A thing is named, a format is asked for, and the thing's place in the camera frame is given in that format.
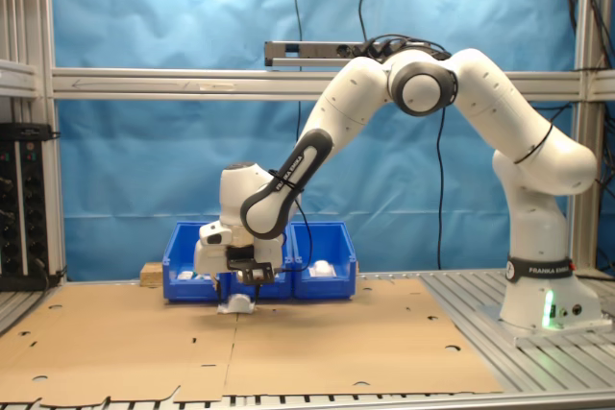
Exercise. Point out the aluminium frame post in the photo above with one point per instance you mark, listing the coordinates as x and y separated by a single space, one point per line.
29 21
588 93

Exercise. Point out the aluminium horizontal frame beam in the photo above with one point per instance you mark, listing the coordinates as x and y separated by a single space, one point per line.
168 84

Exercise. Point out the white printed flat packet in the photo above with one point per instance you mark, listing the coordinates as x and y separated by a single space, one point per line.
183 276

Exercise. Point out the wooden block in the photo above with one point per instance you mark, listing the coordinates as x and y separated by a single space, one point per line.
151 275

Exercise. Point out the white cotton packet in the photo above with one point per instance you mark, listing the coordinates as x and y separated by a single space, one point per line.
238 304
323 268

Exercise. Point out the black equipment rack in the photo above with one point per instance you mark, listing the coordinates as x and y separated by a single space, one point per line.
24 213

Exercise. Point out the brown cardboard sheet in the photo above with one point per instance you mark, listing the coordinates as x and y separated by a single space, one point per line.
312 347

